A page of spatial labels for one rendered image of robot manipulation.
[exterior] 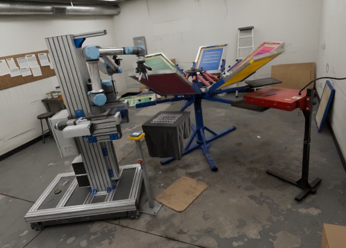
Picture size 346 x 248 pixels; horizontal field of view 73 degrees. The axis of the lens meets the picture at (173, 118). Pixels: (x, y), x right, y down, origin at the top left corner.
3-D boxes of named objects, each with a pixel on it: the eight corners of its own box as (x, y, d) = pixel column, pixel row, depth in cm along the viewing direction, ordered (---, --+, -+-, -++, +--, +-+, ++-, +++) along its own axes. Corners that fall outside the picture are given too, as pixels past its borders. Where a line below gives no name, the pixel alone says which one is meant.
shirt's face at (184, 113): (175, 127, 256) (175, 126, 256) (141, 125, 275) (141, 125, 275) (190, 111, 296) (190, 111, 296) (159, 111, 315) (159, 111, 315)
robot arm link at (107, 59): (100, 41, 261) (124, 68, 301) (92, 42, 265) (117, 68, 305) (97, 49, 256) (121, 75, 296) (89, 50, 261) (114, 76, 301)
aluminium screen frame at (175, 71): (175, 72, 237) (176, 68, 237) (127, 76, 261) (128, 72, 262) (200, 94, 307) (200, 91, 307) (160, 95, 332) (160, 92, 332)
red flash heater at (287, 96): (317, 101, 253) (317, 90, 249) (294, 114, 230) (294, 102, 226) (266, 94, 301) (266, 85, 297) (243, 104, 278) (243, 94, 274)
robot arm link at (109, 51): (81, 59, 223) (128, 56, 248) (83, 59, 214) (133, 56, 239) (79, 46, 220) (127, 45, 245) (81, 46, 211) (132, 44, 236)
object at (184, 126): (181, 159, 272) (176, 126, 257) (178, 159, 273) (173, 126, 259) (194, 141, 310) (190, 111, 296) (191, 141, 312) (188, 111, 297)
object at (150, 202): (155, 215, 267) (139, 139, 234) (139, 212, 276) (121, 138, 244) (163, 202, 285) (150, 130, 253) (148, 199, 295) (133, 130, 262)
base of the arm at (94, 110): (89, 115, 232) (86, 106, 229) (93, 111, 246) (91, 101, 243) (104, 113, 231) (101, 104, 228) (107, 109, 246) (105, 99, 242)
